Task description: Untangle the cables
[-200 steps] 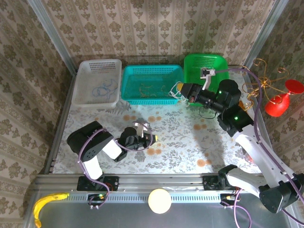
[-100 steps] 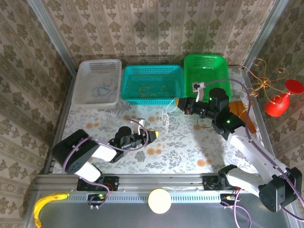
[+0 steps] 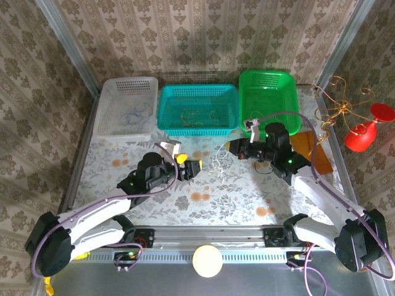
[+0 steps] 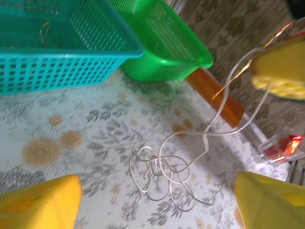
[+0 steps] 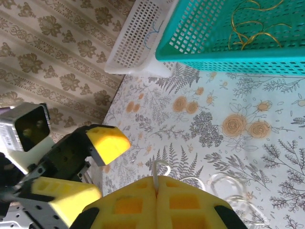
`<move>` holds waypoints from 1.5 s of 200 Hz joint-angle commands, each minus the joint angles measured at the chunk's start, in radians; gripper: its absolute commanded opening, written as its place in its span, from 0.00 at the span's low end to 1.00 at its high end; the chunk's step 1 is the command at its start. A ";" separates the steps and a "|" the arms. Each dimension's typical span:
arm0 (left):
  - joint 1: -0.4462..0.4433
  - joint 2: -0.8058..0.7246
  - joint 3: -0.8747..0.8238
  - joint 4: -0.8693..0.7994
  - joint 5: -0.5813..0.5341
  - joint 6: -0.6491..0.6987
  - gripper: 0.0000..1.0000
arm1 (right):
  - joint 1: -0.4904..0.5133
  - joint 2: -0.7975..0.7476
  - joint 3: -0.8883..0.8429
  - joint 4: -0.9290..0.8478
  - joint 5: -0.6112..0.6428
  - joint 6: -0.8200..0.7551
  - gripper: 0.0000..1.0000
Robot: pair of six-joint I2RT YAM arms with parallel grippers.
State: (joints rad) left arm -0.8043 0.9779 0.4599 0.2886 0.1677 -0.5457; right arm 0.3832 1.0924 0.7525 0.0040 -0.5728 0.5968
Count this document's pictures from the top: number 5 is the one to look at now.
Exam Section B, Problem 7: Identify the teal plastic basket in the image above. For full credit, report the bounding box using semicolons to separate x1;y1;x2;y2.
154;0;305;76

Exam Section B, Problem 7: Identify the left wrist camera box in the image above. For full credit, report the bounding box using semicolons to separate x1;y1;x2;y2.
0;103;54;174

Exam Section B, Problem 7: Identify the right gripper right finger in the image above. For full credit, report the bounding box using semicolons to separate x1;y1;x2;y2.
156;176;249;229

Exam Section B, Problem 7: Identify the blue cable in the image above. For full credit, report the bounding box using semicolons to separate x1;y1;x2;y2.
143;20;165;51

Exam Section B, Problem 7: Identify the pile of rubber bands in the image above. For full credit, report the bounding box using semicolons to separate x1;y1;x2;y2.
152;160;173;194

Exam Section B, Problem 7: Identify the floral table cloth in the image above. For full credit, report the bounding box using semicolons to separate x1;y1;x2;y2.
90;61;305;229

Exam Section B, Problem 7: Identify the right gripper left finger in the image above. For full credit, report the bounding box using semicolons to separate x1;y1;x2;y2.
71;176;158;229

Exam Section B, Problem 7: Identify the thin gold wire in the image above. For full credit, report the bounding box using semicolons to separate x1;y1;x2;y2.
228;18;293;51
231;0;285;27

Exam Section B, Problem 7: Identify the white plastic basket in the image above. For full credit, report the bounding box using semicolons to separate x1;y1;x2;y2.
104;0;179;77

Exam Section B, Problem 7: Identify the clear cable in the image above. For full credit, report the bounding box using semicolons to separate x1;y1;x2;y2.
178;173;271;227

